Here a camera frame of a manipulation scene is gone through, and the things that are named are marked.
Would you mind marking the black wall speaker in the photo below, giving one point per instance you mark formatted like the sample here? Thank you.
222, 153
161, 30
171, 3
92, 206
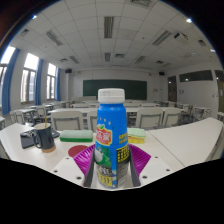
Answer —
161, 73
68, 71

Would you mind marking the ceiling projector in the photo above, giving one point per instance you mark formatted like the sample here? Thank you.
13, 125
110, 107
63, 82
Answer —
181, 36

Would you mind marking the group of classroom chairs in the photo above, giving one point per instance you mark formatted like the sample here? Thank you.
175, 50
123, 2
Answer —
66, 120

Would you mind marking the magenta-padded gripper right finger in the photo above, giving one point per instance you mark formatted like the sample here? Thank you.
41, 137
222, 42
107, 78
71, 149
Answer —
142, 159

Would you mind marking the blue curtain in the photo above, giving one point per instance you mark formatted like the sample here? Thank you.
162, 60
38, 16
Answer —
58, 85
9, 83
39, 83

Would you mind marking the blue drink bottle white cap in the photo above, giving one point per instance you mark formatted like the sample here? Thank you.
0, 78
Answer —
111, 133

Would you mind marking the flat round red coaster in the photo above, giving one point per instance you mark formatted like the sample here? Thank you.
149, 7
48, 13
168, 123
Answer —
75, 150

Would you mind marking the green chalkboard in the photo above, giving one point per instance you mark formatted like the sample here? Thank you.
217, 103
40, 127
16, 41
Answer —
133, 89

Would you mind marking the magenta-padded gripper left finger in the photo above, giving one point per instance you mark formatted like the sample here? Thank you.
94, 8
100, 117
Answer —
82, 159

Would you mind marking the wooden stir stick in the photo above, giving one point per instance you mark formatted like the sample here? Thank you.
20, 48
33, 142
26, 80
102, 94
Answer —
46, 121

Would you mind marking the dark blue mug cork base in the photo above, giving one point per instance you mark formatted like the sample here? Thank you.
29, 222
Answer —
46, 137

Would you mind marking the tall window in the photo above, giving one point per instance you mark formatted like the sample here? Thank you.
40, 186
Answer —
29, 76
6, 56
51, 81

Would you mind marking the group of ceiling lights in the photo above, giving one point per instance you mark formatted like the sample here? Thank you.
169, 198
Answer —
108, 26

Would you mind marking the bunch of keys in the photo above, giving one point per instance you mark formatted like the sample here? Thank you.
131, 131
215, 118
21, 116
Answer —
29, 134

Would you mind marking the black notebook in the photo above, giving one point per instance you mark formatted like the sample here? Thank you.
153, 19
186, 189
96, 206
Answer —
26, 141

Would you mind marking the dark door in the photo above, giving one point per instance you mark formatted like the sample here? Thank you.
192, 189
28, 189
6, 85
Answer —
172, 89

